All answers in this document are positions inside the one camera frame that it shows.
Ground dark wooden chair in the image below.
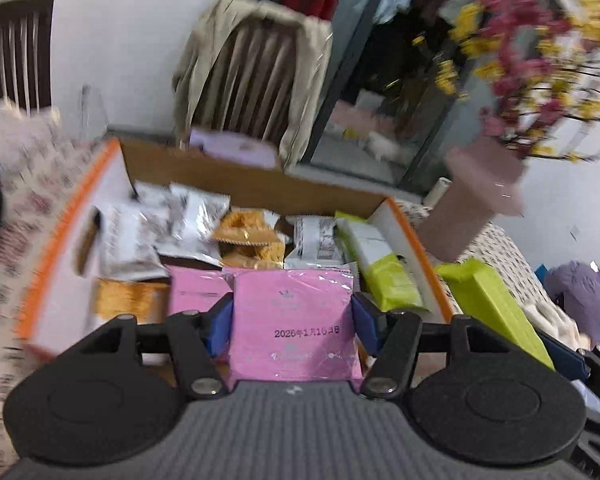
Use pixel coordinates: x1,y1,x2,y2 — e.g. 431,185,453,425
0,0,57,113

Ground small silver candy packets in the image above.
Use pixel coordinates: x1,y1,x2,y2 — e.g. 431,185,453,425
96,279,172,325

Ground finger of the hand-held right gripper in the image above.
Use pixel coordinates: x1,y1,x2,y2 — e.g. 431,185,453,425
536,331,600,413

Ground grey silver snack packet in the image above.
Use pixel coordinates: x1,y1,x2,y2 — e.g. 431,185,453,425
132,181,181,211

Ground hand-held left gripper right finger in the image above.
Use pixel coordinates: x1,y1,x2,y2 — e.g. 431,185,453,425
351,291,483,402

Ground silver white snack packet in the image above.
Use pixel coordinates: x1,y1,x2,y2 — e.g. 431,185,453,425
99,201,170,281

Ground brown wooden chair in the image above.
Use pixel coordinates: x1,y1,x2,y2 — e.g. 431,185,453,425
220,25,303,143

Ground small white snack packet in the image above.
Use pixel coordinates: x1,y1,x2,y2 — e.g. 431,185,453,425
157,187,232,267
284,215,352,269

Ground pink snack packet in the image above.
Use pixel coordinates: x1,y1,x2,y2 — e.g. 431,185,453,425
167,266,236,318
231,267,365,382

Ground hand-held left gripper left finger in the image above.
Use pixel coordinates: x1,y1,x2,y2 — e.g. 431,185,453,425
82,292,236,402

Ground chair with beige jacket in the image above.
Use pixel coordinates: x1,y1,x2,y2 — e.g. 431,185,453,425
172,0,333,168

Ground red cardboard box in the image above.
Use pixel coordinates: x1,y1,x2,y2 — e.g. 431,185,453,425
15,137,456,361

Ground orange cracker packet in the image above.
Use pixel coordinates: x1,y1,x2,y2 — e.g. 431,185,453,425
211,209,287,269

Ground purple cloth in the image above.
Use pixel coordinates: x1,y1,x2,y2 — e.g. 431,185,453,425
544,259,600,343

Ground pink vase yellow blossoms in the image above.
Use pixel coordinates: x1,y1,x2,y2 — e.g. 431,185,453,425
240,0,481,196

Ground small green snack packet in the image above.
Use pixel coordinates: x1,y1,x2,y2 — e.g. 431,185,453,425
334,211,427,312

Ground long green snack packet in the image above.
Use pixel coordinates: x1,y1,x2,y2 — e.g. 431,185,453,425
436,258,557,372

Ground yellow and pink blossom branches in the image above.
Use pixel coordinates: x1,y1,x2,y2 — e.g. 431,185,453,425
412,0,600,168

